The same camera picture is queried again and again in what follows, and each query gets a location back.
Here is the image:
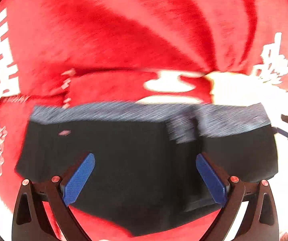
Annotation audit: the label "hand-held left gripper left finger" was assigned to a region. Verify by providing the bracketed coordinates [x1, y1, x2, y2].
[12, 152, 95, 241]

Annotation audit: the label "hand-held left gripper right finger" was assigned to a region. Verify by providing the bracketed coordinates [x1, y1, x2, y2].
[195, 152, 280, 241]

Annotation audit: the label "black pants with blue stripe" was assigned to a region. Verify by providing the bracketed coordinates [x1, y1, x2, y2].
[15, 102, 279, 237]

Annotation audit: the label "red printed blanket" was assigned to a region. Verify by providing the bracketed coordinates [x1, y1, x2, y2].
[0, 0, 288, 241]

